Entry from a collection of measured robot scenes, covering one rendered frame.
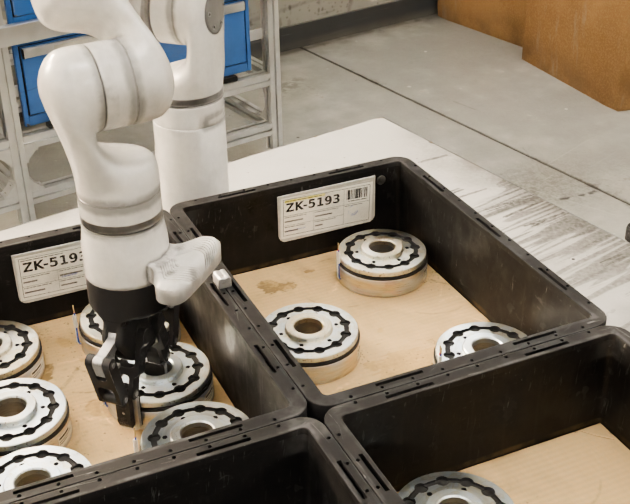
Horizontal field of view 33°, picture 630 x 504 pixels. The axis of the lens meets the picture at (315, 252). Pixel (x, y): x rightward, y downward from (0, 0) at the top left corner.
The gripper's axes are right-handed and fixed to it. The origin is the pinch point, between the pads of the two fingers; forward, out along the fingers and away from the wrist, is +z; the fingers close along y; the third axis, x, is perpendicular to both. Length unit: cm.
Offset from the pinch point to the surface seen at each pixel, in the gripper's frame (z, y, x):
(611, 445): 2.2, -10.3, 42.2
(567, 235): 15, -72, 30
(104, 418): 2.3, 1.7, -3.5
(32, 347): -0.9, -2.3, -13.6
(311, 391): -7.7, 3.4, 18.4
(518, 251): -7.8, -25.0, 29.9
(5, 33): 25, -149, -123
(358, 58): 85, -317, -85
